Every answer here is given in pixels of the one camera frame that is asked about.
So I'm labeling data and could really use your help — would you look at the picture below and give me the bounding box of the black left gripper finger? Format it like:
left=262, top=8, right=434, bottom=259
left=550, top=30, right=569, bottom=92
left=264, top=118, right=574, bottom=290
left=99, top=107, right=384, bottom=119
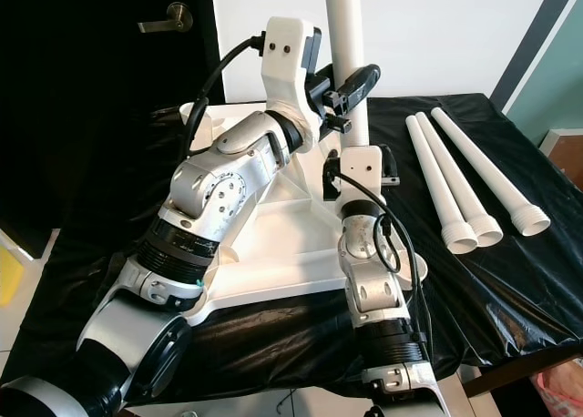
left=331, top=63, right=382, bottom=106

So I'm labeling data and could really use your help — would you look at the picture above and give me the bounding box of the brown white-edged furniture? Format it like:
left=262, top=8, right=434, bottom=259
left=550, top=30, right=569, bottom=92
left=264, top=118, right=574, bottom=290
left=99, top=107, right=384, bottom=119
left=539, top=126, right=583, bottom=168

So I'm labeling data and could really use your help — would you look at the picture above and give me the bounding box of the black door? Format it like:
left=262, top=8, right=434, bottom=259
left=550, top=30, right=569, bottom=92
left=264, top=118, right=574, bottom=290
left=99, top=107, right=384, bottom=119
left=0, top=0, right=220, bottom=254

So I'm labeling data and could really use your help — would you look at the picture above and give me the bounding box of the black plastic table cover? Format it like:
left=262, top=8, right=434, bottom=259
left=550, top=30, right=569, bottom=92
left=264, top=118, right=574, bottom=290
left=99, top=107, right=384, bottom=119
left=0, top=91, right=583, bottom=409

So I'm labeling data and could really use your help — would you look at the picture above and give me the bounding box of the pink mesh bag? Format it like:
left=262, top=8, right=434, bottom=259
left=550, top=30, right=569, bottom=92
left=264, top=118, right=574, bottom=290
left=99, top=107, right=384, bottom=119
left=533, top=362, right=583, bottom=417

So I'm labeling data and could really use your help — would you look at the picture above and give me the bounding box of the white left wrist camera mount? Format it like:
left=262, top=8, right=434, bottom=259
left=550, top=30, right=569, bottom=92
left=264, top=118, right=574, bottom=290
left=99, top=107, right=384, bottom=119
left=260, top=16, right=324, bottom=122

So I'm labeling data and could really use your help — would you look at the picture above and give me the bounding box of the brass door handle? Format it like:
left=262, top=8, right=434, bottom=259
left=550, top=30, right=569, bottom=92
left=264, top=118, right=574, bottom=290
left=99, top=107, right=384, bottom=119
left=137, top=2, right=194, bottom=34

